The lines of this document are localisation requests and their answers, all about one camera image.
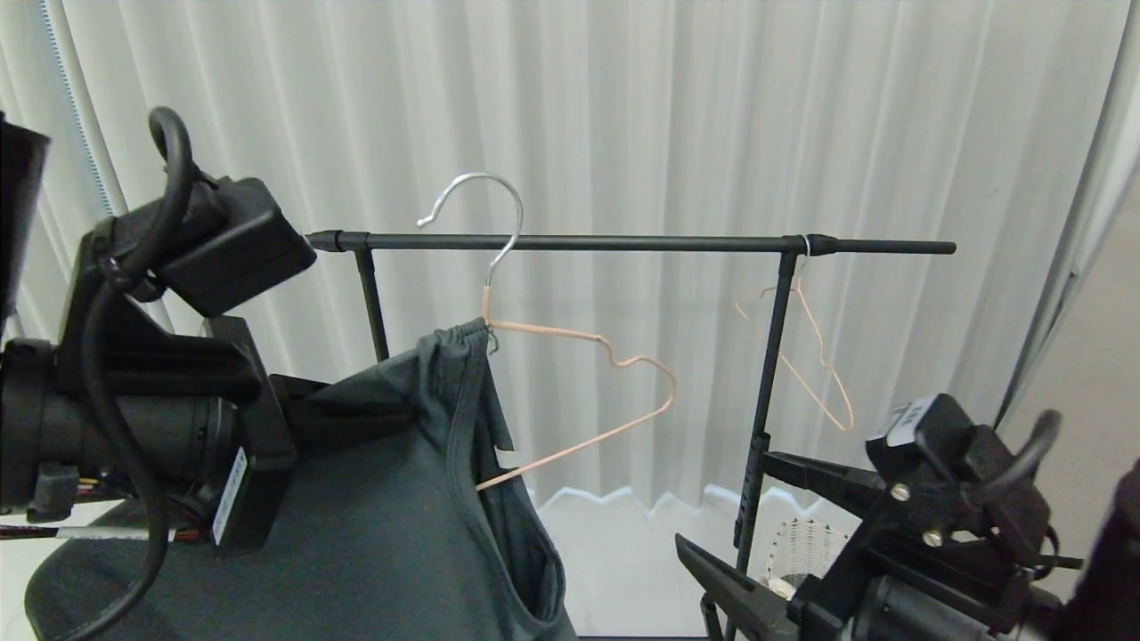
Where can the black clothes rack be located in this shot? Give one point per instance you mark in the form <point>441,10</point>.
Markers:
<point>579,242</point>

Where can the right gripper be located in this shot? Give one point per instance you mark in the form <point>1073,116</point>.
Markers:
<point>899,614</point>

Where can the white laundry basket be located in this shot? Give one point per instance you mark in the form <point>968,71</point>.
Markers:
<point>806,547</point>

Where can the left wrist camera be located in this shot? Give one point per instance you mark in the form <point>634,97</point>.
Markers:
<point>232,240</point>

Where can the white curtain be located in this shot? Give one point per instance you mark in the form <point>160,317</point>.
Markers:
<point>623,116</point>

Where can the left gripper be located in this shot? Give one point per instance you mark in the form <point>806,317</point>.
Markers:
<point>258,481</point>

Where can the pink clothes hanger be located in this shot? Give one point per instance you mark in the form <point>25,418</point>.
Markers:
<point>815,347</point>
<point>579,336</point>

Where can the dark grey t-shirt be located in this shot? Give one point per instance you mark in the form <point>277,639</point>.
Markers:
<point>356,534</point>

